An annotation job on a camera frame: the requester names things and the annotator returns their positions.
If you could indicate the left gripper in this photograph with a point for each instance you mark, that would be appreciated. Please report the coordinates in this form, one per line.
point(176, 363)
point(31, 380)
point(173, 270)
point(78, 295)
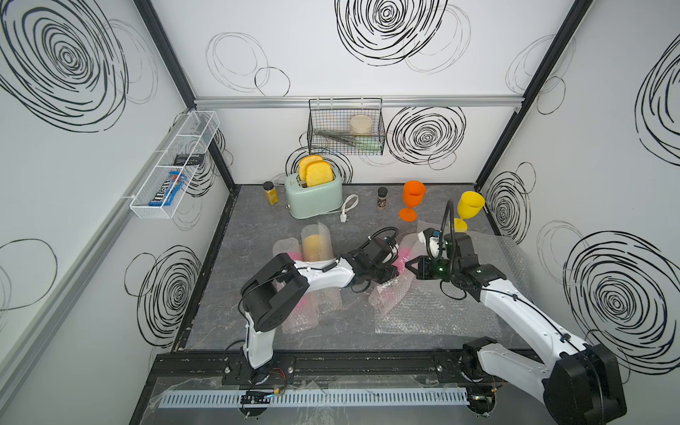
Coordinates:
point(390, 274)

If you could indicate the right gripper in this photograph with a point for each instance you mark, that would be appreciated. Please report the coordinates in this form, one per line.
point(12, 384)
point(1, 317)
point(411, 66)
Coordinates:
point(421, 270)

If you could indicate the yellow wine glass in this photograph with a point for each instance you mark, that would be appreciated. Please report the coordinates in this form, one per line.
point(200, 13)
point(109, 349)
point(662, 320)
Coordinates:
point(469, 206)

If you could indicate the orange wine glass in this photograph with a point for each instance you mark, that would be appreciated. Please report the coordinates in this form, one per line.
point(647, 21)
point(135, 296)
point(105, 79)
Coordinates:
point(413, 194)

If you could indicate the pink glass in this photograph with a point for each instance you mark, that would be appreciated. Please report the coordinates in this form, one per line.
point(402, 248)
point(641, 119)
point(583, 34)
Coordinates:
point(407, 250)
point(304, 316)

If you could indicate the bubble wrap of orange glass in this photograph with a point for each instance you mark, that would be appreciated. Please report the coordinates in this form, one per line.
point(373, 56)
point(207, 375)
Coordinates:
point(416, 314)

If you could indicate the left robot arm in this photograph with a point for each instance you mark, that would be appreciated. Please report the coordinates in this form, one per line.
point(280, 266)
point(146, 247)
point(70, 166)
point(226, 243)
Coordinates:
point(271, 295)

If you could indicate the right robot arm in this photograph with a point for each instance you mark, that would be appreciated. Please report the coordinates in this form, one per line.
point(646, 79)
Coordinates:
point(578, 383)

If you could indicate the yellow-orange glass in wrap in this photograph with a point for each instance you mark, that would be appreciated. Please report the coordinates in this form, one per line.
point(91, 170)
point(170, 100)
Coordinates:
point(317, 246)

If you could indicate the dark spice jar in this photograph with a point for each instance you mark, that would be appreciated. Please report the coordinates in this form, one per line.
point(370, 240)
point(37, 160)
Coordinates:
point(382, 197)

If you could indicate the mint green toaster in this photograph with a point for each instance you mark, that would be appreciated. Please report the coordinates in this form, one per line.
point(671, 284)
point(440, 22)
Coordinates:
point(304, 202)

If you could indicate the yellow sponge toast front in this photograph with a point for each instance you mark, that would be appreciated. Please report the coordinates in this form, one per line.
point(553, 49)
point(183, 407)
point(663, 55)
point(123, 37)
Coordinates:
point(318, 173)

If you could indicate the yellow sponge toast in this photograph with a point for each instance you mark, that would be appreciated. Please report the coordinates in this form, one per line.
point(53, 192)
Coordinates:
point(318, 173)
point(305, 163)

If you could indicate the yellow sponge toast back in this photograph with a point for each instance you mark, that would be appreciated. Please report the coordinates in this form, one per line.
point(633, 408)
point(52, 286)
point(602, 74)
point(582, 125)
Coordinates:
point(305, 163)

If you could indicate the green item in basket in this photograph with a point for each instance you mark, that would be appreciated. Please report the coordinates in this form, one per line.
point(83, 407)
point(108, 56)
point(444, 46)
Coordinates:
point(368, 144)

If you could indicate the yellow spice jar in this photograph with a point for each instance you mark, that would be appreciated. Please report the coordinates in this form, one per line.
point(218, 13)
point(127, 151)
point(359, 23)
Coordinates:
point(270, 192)

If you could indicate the beige cup in basket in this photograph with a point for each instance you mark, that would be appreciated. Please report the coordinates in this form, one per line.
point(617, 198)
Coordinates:
point(361, 125)

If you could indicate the blue candy packet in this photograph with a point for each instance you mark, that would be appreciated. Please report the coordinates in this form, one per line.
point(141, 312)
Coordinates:
point(168, 189)

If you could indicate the black small box on shelf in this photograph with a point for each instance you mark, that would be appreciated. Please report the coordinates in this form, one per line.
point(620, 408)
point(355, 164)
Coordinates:
point(195, 159)

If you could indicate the white toaster cable plug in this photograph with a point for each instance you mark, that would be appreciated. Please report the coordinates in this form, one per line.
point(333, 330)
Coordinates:
point(350, 203)

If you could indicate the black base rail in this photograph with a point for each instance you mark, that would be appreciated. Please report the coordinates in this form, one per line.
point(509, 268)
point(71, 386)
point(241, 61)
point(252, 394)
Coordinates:
point(231, 368)

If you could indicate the black wire wall basket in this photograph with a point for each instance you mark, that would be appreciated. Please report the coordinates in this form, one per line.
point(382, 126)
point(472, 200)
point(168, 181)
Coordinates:
point(329, 123)

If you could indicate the white wire wall shelf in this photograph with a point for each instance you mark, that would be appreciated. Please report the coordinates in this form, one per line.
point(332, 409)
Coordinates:
point(193, 132)

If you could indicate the white slotted cable duct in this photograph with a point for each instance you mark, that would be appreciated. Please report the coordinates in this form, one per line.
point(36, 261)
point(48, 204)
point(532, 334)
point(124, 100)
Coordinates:
point(385, 397)

